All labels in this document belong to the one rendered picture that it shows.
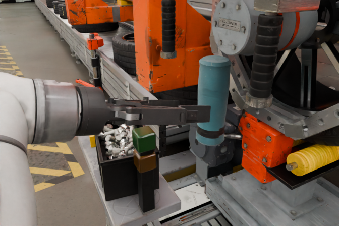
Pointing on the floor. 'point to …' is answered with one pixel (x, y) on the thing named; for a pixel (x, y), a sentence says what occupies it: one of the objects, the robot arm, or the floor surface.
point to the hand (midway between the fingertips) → (182, 110)
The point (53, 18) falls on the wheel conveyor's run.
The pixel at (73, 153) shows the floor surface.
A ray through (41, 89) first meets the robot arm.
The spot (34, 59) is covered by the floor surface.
